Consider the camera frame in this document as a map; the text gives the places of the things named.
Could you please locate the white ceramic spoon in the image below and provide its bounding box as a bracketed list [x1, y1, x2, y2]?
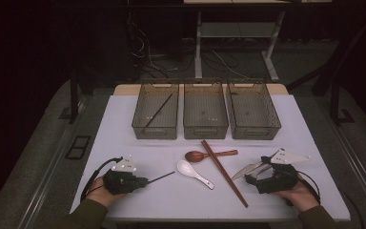
[176, 159, 215, 191]

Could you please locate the person's left hand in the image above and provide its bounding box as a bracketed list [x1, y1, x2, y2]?
[87, 177, 128, 208]

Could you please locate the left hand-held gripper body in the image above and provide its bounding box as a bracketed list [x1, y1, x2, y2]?
[103, 155, 141, 196]

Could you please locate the person's right hand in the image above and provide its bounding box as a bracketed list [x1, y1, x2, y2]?
[274, 182, 320, 214]

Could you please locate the black chopstick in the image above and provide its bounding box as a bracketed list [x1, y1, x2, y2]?
[147, 171, 176, 185]
[142, 93, 174, 132]

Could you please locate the white table mat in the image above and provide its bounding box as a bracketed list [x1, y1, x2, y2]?
[69, 94, 352, 222]

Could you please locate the brown wooden spoon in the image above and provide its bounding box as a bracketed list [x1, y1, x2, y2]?
[184, 149, 239, 163]

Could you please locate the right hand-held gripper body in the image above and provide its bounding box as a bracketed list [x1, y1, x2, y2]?
[255, 147, 312, 195]

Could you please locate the black metal stand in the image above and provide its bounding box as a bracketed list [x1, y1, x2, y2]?
[58, 68, 89, 125]
[328, 73, 356, 126]

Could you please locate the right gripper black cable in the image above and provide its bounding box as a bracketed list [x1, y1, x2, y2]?
[296, 170, 321, 204]

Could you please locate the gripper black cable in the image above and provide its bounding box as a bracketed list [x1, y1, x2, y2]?
[79, 156, 123, 203]
[296, 170, 321, 204]

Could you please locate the smoky clear plastic bin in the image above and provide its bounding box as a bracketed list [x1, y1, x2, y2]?
[132, 81, 180, 140]
[183, 80, 230, 140]
[226, 81, 282, 141]

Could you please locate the metal floor rail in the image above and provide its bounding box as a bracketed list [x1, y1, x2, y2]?
[330, 123, 366, 219]
[17, 127, 75, 229]

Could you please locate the metal fork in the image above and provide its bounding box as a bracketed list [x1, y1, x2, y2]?
[255, 162, 275, 177]

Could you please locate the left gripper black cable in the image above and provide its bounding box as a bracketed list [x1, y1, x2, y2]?
[79, 156, 123, 203]

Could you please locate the black floor cable bundle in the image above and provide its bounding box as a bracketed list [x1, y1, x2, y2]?
[127, 12, 252, 80]

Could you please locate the brown wooden chopstick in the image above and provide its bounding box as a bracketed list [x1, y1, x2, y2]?
[200, 140, 248, 208]
[202, 139, 249, 207]

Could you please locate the white metal desk frame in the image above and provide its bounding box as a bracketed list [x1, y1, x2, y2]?
[183, 0, 333, 83]

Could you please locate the black slanted beam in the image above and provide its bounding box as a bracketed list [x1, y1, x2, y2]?
[286, 13, 366, 96]

